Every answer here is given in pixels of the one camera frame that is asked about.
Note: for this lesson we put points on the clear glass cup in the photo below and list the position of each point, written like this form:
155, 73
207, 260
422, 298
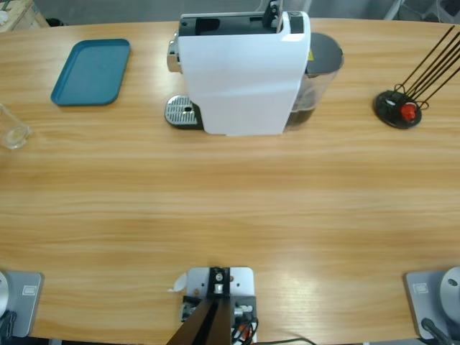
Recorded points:
14, 136

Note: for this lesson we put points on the white capsule coffee machine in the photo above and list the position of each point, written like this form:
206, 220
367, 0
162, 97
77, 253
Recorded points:
237, 82

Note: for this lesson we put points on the red coffee capsule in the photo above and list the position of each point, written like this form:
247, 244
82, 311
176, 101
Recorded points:
408, 112

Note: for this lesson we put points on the metal drip tray grille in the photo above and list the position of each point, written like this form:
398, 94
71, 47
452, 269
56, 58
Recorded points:
179, 109

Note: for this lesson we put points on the white paper tag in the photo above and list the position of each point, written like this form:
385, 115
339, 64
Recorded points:
178, 284

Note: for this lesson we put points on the clear water tank black lid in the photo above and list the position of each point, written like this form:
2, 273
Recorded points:
323, 54

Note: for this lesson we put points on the teal plastic tray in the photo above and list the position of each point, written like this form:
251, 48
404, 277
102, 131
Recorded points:
90, 72

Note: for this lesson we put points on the grey translucent bin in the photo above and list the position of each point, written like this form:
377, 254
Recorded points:
449, 10

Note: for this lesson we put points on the white block with dark post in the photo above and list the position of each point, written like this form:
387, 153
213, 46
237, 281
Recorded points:
240, 284

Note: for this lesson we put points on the white frame leg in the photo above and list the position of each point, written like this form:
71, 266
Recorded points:
393, 9

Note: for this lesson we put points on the arm grey base plate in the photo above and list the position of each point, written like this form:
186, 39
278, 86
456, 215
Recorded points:
424, 305
28, 305

